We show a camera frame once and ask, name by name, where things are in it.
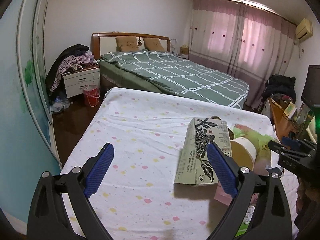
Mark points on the green floral paper box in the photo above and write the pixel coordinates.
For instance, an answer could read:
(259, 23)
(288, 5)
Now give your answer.
(194, 168)

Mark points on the pink white curtain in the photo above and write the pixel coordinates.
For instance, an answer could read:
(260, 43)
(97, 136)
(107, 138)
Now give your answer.
(245, 42)

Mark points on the wooden bed with headboard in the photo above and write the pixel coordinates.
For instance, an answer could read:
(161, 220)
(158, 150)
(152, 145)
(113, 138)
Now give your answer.
(103, 43)

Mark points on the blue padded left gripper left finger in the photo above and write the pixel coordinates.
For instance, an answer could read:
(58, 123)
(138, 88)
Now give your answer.
(48, 217)

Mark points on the dark clothes heap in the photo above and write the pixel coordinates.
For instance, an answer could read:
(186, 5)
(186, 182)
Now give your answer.
(279, 84)

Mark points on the left brown pillow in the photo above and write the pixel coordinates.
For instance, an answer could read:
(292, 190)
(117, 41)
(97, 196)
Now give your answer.
(127, 43)

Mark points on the right brown pillow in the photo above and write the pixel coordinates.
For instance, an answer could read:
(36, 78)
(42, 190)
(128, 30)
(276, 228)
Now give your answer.
(153, 44)

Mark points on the black monitor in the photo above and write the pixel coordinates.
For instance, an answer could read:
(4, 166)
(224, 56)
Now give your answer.
(311, 92)

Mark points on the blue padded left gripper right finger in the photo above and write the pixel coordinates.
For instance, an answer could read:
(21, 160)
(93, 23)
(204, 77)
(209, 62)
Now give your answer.
(271, 218)

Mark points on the red plastic bucket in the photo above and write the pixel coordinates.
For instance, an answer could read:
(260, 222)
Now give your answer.
(91, 95)

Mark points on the green plastic bottle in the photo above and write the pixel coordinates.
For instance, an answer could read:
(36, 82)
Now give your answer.
(247, 219)

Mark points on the white dotted table cloth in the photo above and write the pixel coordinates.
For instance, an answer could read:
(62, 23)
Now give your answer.
(137, 198)

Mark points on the small pink carton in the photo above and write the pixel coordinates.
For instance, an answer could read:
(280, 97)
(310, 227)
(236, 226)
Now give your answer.
(221, 196)

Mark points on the wooden desk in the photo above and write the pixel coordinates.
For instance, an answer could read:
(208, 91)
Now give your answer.
(284, 127)

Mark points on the green white paper cup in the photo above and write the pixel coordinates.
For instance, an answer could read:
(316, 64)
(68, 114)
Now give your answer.
(250, 149)

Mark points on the beige air conditioner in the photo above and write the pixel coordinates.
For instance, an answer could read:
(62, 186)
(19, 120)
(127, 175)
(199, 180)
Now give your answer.
(304, 30)

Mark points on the pile of clothes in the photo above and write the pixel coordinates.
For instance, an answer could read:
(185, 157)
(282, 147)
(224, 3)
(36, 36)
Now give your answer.
(75, 55)

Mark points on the green checked duvet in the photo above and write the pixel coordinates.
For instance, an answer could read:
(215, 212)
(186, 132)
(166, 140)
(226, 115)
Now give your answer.
(163, 72)

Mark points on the sliding wardrobe door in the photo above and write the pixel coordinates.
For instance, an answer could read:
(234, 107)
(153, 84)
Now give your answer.
(25, 141)

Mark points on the brown pillow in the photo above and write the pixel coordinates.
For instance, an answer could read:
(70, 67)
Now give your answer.
(153, 44)
(127, 43)

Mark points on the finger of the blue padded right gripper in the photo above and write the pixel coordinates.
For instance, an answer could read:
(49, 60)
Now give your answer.
(289, 142)

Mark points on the tissue box on nightstand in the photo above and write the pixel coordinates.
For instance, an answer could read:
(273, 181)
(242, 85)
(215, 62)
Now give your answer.
(184, 50)

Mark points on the white bedside drawer cabinet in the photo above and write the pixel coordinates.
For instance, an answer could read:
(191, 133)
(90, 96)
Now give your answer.
(75, 82)

